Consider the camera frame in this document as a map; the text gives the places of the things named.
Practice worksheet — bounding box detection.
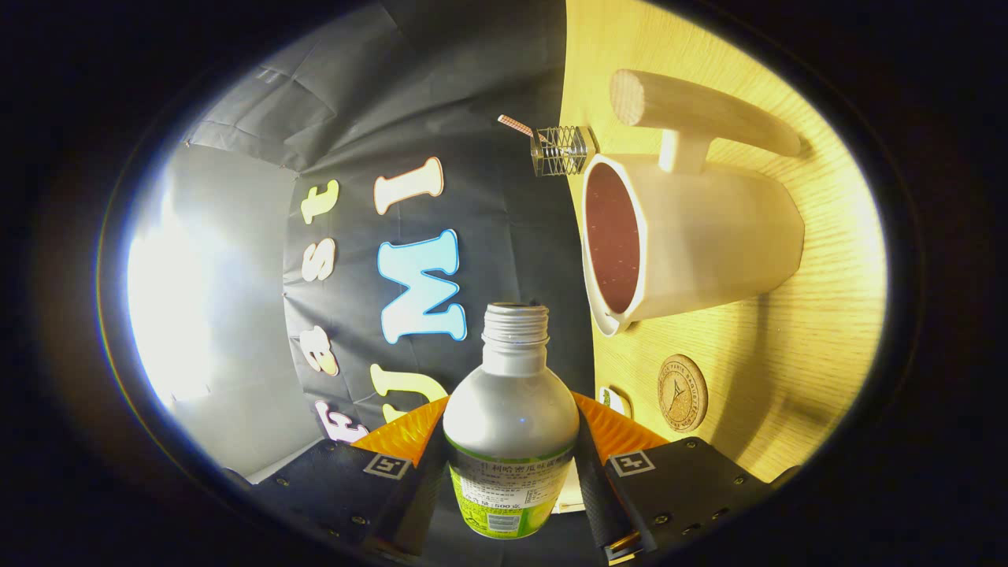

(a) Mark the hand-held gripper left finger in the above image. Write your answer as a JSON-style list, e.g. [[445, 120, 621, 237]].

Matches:
[[252, 396, 450, 557]]

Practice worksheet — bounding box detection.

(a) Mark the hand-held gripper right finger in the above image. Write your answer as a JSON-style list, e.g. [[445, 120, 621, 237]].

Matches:
[[571, 391, 800, 561]]

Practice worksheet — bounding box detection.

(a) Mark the round cork coaster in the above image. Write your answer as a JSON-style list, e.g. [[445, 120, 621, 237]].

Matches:
[[658, 354, 709, 433]]

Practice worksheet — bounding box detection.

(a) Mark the silver bottle with green label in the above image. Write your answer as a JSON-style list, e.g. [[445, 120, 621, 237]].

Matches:
[[442, 302, 581, 540]]

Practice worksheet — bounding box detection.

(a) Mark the white cup with thick handle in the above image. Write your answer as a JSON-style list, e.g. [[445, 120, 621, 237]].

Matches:
[[581, 69, 806, 337]]

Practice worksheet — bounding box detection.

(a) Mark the wooden table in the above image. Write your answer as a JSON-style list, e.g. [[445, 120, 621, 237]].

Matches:
[[558, 0, 889, 483]]

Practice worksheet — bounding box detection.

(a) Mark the black backdrop cloth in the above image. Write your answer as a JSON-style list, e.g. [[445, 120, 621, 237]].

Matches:
[[185, 0, 599, 473]]

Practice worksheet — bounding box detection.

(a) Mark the wire basket holder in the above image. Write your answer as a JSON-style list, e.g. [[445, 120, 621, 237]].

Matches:
[[530, 124, 599, 177]]

